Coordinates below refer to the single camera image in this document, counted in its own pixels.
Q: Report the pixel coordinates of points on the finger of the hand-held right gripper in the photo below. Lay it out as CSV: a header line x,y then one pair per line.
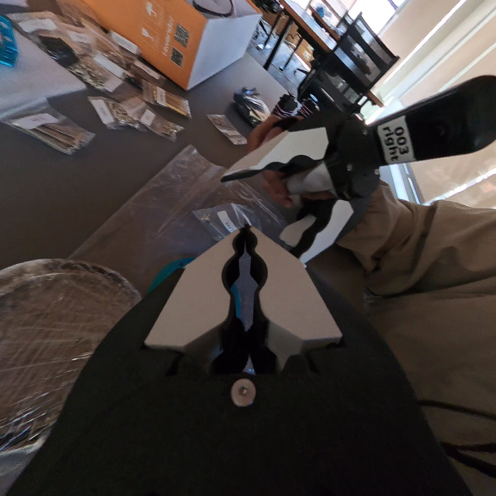
x,y
337,228
294,145

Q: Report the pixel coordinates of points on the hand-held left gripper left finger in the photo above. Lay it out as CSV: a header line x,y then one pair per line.
x,y
197,306

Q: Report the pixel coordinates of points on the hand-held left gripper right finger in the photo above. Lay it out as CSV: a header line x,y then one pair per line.
x,y
294,306

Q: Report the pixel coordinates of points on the blue round metal disc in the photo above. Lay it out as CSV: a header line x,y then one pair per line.
x,y
166,271

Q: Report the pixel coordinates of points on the small labelled screw bag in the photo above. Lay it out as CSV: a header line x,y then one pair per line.
x,y
217,221

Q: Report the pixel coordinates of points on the person's right forearm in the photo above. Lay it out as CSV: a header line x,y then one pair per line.
x,y
426,240

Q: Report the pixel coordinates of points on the person's right hand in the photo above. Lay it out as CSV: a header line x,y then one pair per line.
x,y
277,188

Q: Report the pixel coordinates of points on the bag of black parts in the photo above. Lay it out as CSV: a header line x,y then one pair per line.
x,y
252,106

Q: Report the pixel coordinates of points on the small bag of silver screws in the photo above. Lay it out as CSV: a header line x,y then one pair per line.
x,y
226,130

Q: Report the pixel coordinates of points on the black chair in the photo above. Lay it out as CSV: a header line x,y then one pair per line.
x,y
360,66

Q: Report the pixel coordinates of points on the large clear plastic bag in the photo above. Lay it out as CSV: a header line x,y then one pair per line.
x,y
162,201

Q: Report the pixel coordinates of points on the wooden-edged table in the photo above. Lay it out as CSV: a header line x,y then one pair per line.
x,y
306,21

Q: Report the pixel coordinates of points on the person's beige jacket torso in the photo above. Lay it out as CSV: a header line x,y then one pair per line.
x,y
445,348

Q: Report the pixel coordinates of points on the pile of small screw bags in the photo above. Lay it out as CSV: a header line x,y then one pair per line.
x,y
104,69

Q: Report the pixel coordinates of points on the orange cardboard box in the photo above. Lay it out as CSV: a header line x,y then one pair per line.
x,y
128,23

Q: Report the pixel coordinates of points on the white foam sheet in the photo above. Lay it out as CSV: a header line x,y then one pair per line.
x,y
35,85

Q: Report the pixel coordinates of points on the small blue U bracket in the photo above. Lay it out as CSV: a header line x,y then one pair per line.
x,y
7,42

